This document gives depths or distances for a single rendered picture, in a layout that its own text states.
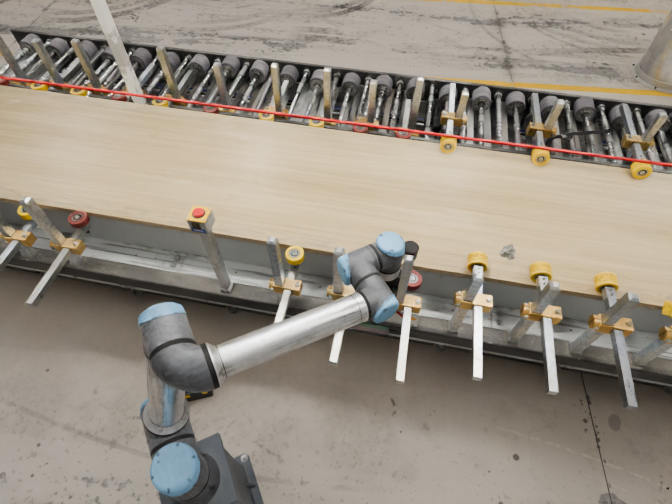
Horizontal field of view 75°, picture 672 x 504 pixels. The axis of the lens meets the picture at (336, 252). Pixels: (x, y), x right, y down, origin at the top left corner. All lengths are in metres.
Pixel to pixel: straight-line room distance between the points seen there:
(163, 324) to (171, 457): 0.60
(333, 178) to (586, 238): 1.16
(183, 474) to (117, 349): 1.41
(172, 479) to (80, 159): 1.61
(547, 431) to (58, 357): 2.74
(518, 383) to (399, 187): 1.32
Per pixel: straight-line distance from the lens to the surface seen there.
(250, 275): 2.16
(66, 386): 2.94
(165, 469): 1.65
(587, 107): 3.03
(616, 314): 1.82
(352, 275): 1.30
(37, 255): 2.52
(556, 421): 2.76
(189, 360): 1.12
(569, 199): 2.32
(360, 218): 1.97
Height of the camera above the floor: 2.41
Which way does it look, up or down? 54 degrees down
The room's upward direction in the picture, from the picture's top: 1 degrees clockwise
